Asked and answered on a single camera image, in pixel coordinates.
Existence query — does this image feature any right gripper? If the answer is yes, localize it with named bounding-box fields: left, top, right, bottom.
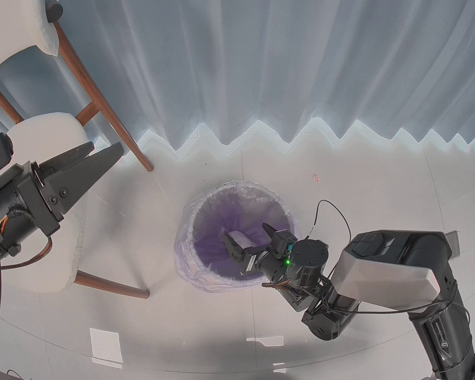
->
left=223, top=222, right=290, bottom=283

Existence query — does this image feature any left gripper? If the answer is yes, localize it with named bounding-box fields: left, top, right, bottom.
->
left=0, top=141, right=125, bottom=252

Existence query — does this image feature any white paper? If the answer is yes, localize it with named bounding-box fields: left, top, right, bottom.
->
left=229, top=230, right=259, bottom=249

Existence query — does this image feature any purple plastic bag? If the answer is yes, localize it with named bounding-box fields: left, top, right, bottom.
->
left=173, top=180, right=298, bottom=294

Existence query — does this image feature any white trash bin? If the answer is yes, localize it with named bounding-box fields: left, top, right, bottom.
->
left=188, top=184, right=295, bottom=290

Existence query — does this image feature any white wooden-legged chair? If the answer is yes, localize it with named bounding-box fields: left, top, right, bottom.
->
left=0, top=0, right=155, bottom=300

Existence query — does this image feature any pale blue curtain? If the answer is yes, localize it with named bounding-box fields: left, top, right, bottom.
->
left=0, top=0, right=475, bottom=162

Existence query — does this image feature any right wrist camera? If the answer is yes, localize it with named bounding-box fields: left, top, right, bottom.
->
left=274, top=230, right=298, bottom=259

